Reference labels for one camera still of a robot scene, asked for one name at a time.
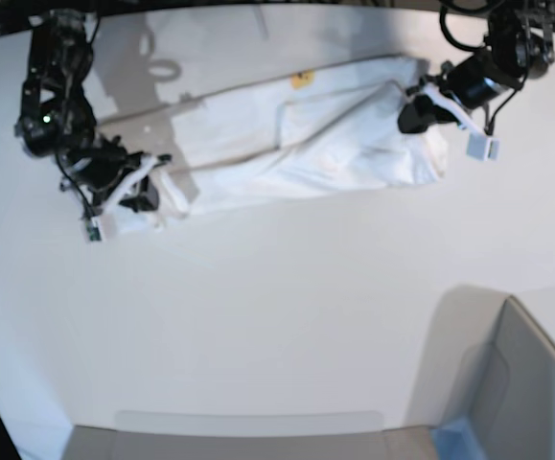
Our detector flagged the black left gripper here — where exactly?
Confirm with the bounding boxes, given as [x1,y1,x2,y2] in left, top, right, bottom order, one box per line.
[397,50,512,134]

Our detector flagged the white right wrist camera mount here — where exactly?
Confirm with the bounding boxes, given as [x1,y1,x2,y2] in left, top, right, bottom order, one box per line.
[58,152,173,243]

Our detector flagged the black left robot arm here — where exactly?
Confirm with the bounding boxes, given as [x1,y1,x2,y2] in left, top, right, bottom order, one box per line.
[398,1,555,135]

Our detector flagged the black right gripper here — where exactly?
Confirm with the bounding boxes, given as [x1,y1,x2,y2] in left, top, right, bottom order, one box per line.
[64,138,160,213]

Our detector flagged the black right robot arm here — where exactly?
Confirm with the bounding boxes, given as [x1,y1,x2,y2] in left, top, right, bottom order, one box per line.
[14,9,160,219]

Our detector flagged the white printed t-shirt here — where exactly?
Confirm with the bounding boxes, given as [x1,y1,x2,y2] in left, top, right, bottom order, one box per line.
[108,56,451,237]

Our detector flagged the grey cardboard box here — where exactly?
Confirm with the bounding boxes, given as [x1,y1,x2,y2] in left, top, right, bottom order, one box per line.
[404,284,555,460]

